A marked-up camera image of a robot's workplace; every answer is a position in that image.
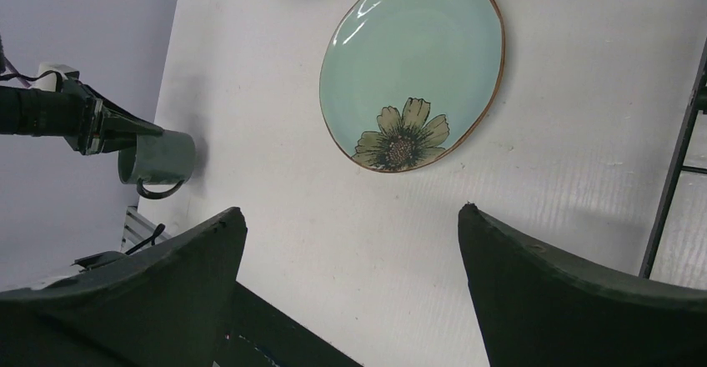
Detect teal flower plate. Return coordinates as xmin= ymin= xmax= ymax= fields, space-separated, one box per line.
xmin=319 ymin=0 xmax=505 ymax=173

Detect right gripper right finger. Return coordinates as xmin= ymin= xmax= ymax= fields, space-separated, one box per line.
xmin=458 ymin=204 xmax=706 ymax=366

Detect dark green mug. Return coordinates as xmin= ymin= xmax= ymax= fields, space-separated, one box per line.
xmin=118 ymin=130 xmax=197 ymax=200

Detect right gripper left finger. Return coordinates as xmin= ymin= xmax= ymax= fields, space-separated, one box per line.
xmin=1 ymin=207 xmax=248 ymax=366

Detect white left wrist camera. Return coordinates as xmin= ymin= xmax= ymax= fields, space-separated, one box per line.
xmin=32 ymin=62 xmax=80 ymax=92

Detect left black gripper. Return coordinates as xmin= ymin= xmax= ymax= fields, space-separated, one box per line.
xmin=60 ymin=77 xmax=164 ymax=156

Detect black wire dish rack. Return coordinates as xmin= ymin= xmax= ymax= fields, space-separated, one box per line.
xmin=639 ymin=44 xmax=706 ymax=279

